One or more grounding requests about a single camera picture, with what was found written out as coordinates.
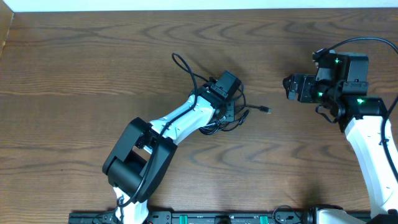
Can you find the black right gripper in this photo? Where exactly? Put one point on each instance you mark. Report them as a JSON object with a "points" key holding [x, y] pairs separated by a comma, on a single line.
{"points": [[307, 80]]}

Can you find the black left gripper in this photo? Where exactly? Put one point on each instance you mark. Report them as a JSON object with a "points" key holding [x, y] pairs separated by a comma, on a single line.
{"points": [[232, 117]]}

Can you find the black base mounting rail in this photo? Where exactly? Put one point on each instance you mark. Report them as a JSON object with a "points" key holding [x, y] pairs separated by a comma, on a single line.
{"points": [[167, 217]]}

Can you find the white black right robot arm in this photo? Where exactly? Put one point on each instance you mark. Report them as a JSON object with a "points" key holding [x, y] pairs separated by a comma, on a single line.
{"points": [[340, 85]]}

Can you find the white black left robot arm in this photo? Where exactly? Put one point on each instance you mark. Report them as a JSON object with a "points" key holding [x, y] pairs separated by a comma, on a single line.
{"points": [[139, 160]]}

